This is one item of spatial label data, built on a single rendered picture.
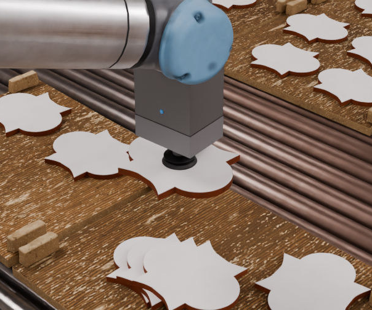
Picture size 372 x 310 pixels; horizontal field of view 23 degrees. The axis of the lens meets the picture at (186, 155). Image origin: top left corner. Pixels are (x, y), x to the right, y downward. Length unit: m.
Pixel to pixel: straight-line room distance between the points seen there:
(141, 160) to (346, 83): 0.68
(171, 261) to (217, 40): 0.47
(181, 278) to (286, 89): 0.60
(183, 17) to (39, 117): 0.83
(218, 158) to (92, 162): 0.38
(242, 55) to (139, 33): 1.04
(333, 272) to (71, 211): 0.40
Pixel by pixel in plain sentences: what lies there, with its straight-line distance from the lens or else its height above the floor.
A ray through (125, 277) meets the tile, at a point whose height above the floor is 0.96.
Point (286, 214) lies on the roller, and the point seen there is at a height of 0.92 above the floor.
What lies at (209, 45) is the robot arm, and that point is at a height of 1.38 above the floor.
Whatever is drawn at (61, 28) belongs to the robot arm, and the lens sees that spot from 0.72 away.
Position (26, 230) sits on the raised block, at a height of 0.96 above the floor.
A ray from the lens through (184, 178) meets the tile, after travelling 1.06.
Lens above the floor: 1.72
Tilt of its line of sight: 32 degrees down
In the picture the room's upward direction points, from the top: straight up
